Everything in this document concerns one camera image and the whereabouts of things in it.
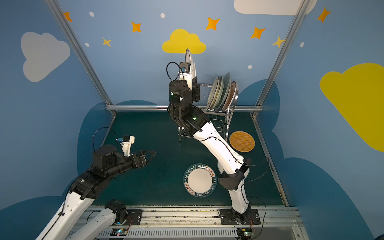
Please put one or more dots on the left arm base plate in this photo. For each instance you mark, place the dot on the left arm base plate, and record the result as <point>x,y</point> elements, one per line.
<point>128,218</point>

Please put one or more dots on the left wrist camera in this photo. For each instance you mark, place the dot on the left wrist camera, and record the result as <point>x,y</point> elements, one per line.
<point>126,142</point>

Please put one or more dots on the white plate dark lettered rim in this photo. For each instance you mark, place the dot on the white plate dark lettered rim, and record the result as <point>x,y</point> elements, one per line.
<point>200,180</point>

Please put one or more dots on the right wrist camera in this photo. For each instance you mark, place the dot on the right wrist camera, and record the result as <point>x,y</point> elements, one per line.
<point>185,70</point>

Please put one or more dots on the right aluminium frame post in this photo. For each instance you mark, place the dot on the right aluminium frame post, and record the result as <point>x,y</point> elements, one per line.
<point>291,34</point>

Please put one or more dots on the yellow woven round plate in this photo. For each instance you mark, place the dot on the yellow woven round plate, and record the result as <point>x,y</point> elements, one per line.
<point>242,141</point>

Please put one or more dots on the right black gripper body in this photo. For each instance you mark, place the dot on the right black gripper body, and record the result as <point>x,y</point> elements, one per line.
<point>195,94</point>

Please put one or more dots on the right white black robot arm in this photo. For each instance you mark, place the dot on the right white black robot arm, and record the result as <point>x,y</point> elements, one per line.
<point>197,125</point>

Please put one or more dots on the aluminium frame post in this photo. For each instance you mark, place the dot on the aluminium frame post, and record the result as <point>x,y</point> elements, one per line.
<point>291,34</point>
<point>73,40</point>

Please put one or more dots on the chrome wire dish rack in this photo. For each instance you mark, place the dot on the chrome wire dish rack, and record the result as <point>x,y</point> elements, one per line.
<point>221,120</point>

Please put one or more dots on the left aluminium frame post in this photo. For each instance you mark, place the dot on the left aluminium frame post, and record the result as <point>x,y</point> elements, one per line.
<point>73,40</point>

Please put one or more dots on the aluminium rail front frame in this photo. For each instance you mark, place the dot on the aluminium rail front frame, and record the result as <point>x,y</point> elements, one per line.
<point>176,223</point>

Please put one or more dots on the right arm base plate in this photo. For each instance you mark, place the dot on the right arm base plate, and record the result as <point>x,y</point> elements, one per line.
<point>231,217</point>

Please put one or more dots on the pale green flower plate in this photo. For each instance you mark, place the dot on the pale green flower plate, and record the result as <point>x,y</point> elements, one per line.
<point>218,95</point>

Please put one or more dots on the white plate black cloud line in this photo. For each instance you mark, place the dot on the white plate black cloud line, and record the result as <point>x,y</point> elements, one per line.
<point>220,168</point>

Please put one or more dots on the right circuit board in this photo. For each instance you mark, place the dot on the right circuit board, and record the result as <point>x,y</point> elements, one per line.
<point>244,234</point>

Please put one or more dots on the cream floral plate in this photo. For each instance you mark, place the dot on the cream floral plate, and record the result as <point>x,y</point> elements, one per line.
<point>212,92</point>

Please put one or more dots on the circuit board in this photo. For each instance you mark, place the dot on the circuit board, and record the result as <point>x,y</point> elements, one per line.
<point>244,234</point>
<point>118,232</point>

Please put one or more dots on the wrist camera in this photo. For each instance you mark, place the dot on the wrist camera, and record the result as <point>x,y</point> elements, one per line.
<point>185,70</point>
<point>126,142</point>

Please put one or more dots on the left circuit board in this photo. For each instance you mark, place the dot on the left circuit board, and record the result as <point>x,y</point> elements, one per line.
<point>118,232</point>

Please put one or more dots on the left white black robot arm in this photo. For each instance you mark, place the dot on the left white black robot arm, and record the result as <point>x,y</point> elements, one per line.
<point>107,164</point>

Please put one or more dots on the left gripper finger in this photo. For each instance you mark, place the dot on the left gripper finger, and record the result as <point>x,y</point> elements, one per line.
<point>152,153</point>
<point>149,158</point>

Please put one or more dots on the rear aluminium frame bar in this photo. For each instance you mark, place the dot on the rear aluminium frame bar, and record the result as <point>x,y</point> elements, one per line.
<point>154,108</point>

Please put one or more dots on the orange sunburst plate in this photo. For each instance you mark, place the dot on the orange sunburst plate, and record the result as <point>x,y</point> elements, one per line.
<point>230,96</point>
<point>189,58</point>

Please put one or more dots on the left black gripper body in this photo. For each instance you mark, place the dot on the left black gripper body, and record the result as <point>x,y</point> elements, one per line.
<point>139,159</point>

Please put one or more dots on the large pale green plate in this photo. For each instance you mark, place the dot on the large pale green plate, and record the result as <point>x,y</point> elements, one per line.
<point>226,85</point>

